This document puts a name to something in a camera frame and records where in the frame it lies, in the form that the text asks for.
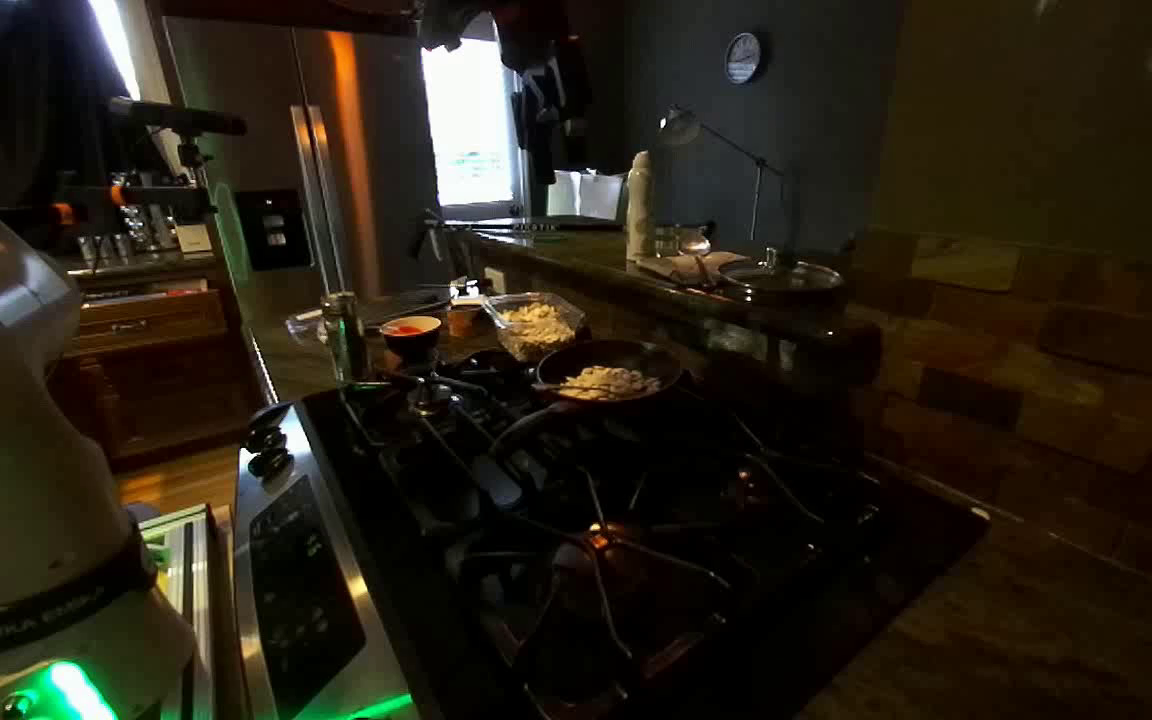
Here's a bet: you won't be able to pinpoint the black bowl white inside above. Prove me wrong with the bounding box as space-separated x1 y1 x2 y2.
377 311 446 371

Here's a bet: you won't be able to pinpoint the black gas stove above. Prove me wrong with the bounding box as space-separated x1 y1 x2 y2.
229 334 990 720

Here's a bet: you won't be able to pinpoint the black stove knobs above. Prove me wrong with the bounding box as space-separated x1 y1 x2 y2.
239 404 298 483

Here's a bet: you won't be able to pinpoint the black frying pan with popcorn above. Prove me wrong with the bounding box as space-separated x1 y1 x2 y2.
488 333 686 453

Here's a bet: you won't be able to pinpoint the clear plastic popcorn container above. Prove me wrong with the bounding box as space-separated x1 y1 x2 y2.
481 289 591 368

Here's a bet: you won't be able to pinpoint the folded light cloth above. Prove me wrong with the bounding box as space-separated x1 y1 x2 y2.
636 243 756 289

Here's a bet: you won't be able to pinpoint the white spray can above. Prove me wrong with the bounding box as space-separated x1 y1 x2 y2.
621 147 658 268

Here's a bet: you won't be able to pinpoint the shiny metal dish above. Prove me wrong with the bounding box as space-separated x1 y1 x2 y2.
731 254 852 298

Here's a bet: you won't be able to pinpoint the dark glass bottle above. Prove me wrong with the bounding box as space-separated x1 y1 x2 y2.
319 289 367 382

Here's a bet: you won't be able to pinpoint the bright window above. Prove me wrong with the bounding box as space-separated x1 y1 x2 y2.
417 12 529 220

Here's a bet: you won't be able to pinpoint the thin metal desk lamp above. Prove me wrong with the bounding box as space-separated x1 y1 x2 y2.
652 108 800 270

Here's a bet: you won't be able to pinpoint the stainless steel refrigerator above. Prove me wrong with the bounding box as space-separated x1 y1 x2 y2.
156 15 439 304

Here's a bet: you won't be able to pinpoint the wooden drawer cabinet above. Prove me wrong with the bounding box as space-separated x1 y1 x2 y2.
54 268 269 469

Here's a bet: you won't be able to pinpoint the round wall clock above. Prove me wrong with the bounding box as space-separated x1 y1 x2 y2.
721 27 768 88

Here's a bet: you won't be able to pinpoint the black camera on stand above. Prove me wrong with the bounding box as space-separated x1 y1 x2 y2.
98 90 250 270

